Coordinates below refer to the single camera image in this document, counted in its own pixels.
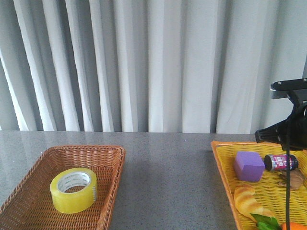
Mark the toy croissant bread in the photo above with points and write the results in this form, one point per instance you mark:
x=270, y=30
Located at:
x=246, y=204

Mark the purple foam block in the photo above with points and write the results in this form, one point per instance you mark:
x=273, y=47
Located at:
x=248, y=166

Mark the green carrot leaves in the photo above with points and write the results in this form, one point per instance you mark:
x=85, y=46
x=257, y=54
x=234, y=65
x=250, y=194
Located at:
x=266, y=223

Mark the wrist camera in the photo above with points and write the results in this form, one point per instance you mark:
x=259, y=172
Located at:
x=280, y=89

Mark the small dark labelled bottle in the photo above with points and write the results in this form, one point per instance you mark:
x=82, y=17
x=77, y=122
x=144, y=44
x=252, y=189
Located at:
x=276, y=163

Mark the yellow tape roll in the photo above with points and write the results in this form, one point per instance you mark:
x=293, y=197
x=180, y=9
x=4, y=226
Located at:
x=74, y=190

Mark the toy orange carrot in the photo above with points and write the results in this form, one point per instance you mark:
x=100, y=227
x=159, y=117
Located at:
x=293, y=226

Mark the yellow wicker basket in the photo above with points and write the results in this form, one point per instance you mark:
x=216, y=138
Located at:
x=267, y=191

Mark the brown wicker basket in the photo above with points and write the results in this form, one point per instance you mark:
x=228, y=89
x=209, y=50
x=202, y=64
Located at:
x=30, y=205

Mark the brown ginger root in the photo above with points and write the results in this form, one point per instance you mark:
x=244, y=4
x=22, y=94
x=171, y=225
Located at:
x=296, y=179

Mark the grey pleated curtain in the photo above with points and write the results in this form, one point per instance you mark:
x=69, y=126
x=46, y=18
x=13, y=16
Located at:
x=190, y=66

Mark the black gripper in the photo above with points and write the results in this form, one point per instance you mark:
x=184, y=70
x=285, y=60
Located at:
x=290, y=133

